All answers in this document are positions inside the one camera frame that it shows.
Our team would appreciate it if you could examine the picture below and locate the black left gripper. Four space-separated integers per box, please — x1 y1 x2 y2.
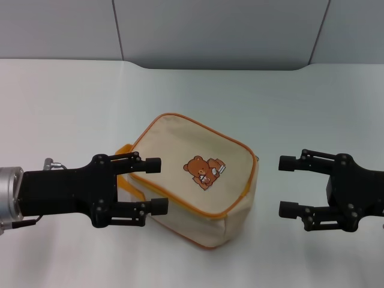
17 152 163 229

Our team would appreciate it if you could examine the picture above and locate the left gripper connector cable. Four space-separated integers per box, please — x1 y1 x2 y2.
43 158 69 171

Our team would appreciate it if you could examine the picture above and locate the thin black left wrist cable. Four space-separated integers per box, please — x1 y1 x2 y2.
11 215 42 228

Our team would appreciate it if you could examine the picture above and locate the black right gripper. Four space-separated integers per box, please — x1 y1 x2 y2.
278 149 384 233

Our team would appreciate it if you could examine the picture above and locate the beige orange bear food bag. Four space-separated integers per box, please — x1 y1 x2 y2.
115 112 260 250

